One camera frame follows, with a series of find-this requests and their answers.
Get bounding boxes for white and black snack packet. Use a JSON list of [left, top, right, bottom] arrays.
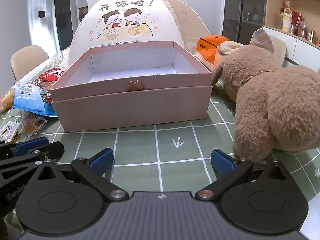
[[0, 121, 22, 142]]

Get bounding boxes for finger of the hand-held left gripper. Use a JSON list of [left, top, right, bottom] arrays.
[[0, 137, 50, 160], [0, 141, 65, 189]]

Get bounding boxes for orange box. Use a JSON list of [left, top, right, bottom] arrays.
[[196, 34, 232, 65]]

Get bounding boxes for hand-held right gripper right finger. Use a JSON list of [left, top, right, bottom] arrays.
[[195, 149, 290, 203]]

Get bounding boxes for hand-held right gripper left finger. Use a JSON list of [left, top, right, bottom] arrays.
[[35, 148, 129, 203]]

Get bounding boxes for wooden shelf unit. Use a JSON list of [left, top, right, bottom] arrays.
[[263, 0, 320, 46]]

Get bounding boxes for brown plush toy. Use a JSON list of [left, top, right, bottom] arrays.
[[210, 28, 320, 163]]

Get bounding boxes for clear bread packet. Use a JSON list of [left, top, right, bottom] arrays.
[[21, 112, 48, 141], [0, 89, 16, 113]]

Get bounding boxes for beige chair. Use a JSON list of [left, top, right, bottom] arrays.
[[268, 35, 288, 68], [10, 45, 50, 81]]

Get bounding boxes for blue snack packet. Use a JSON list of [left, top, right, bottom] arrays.
[[13, 81, 58, 117]]

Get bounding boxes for gold chain necklace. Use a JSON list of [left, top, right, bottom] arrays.
[[239, 69, 276, 89]]

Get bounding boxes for glass door cabinet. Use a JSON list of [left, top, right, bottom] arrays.
[[223, 0, 267, 46]]

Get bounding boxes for red and clear snack packet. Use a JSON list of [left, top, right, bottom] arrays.
[[32, 79, 54, 103]]

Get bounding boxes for dark door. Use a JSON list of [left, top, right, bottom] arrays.
[[53, 0, 78, 53]]

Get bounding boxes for glass storage jar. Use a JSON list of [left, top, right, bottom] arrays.
[[278, 12, 292, 32]]

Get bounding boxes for pink gift box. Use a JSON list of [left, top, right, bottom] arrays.
[[49, 41, 213, 132]]

